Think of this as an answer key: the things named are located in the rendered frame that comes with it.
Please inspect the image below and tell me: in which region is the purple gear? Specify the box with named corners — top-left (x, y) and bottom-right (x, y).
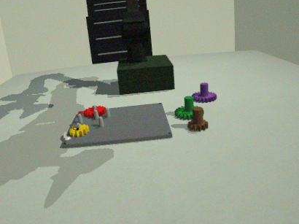
top-left (192, 82), bottom-right (217, 103)

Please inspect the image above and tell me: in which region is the red gear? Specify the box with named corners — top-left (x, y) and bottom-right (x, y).
top-left (85, 106), bottom-right (106, 118)

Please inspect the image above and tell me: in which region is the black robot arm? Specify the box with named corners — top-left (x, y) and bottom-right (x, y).
top-left (120, 0), bottom-right (150, 63)

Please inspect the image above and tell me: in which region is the brown gear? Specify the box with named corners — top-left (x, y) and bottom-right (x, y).
top-left (187, 107), bottom-right (208, 131)

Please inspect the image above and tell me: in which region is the green gear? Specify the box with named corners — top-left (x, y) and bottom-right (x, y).
top-left (175, 96), bottom-right (194, 120)

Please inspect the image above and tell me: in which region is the yellow gear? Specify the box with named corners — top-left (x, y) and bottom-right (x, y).
top-left (69, 124), bottom-right (90, 137)

